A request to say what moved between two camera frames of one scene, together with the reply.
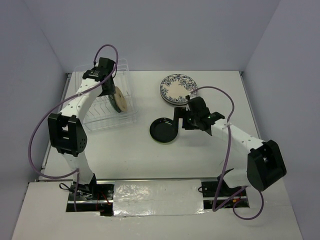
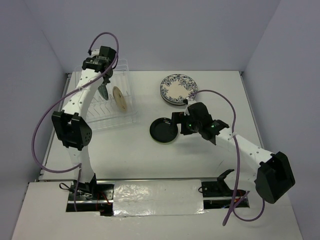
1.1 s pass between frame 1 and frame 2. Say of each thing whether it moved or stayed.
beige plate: stayed
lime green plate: stayed
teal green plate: moved
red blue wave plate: stayed
